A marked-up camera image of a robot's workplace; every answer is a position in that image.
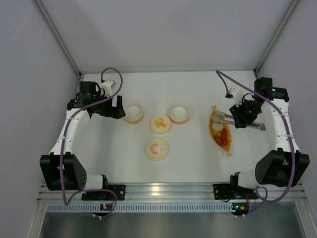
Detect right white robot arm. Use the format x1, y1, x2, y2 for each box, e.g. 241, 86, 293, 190
227, 77, 310, 189

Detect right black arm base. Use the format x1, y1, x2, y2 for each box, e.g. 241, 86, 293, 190
212, 183, 258, 201

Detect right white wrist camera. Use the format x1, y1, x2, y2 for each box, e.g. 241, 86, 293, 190
225, 88, 244, 107

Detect white round bun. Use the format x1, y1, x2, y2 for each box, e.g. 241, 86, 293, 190
211, 122, 223, 132

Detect red sausage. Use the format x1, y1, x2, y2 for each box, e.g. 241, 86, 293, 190
220, 128, 228, 146

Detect aluminium mounting rail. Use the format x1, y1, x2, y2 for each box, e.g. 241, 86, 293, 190
36, 182, 307, 202

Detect slotted cable duct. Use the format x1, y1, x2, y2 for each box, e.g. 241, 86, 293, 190
47, 202, 238, 213

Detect orange bowl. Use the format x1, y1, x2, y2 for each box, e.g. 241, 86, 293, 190
124, 103, 145, 124

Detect fish-shaped woven basket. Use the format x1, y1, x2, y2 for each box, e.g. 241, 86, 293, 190
209, 106, 232, 156

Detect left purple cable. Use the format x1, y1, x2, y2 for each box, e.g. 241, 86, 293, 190
60, 67, 124, 219

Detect metal tongs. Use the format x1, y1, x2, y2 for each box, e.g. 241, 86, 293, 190
212, 110, 266, 131

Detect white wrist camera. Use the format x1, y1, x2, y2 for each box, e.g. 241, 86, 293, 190
225, 88, 244, 107
100, 80, 116, 97

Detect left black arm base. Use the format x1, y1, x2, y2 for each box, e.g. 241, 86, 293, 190
81, 184, 126, 201

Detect pink bowl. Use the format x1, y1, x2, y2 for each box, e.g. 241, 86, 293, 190
168, 103, 190, 124

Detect cream lid pink handle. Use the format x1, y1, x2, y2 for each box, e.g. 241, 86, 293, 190
145, 138, 169, 162

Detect cream lid orange handle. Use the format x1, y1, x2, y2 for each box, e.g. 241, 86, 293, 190
150, 115, 171, 135

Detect brown fried food piece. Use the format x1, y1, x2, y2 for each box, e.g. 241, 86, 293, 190
213, 134, 222, 145

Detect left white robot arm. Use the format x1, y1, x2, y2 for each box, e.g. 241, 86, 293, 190
40, 80, 126, 193

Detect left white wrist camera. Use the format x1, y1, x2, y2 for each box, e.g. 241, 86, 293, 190
100, 80, 116, 97

